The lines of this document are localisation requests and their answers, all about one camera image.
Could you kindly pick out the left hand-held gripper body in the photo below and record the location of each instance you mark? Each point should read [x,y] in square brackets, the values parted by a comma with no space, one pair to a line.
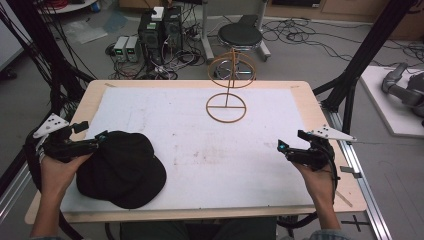
[63,146]

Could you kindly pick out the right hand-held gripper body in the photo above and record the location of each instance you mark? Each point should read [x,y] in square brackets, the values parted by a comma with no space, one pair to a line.
[313,155]

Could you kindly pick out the black cap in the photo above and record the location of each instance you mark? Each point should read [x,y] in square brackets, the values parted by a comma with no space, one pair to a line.
[123,170]

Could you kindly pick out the person's right hand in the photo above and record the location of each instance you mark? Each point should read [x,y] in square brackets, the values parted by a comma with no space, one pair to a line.
[320,186]

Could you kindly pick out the person's left hand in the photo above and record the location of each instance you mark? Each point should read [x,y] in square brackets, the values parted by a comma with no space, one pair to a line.
[56,180]

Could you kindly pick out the white table mat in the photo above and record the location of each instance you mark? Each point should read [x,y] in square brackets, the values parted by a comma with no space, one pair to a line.
[213,160]

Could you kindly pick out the white floor board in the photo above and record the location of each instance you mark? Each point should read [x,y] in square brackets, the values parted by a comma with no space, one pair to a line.
[390,113]

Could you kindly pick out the grey power supply unit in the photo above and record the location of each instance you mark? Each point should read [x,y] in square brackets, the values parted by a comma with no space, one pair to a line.
[132,49]
[120,48]

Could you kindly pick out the clear plastic sheet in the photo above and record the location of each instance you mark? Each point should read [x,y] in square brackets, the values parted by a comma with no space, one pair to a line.
[85,31]

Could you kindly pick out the black computer tower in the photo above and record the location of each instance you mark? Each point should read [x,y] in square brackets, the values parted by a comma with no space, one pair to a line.
[172,30]
[150,36]

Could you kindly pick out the person's dark trousers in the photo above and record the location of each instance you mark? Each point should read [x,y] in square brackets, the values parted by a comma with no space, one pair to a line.
[200,230]

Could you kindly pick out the black round stool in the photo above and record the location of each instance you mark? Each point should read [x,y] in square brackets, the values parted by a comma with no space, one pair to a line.
[240,33]

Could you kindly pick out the white box on computer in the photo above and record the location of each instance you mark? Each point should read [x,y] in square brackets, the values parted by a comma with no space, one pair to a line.
[157,13]

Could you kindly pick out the aluminium rail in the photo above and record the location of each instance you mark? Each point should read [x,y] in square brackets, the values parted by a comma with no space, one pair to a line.
[13,193]
[360,180]

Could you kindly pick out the black metal frame post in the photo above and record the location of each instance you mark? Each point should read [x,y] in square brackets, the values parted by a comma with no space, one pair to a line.
[40,50]
[363,56]

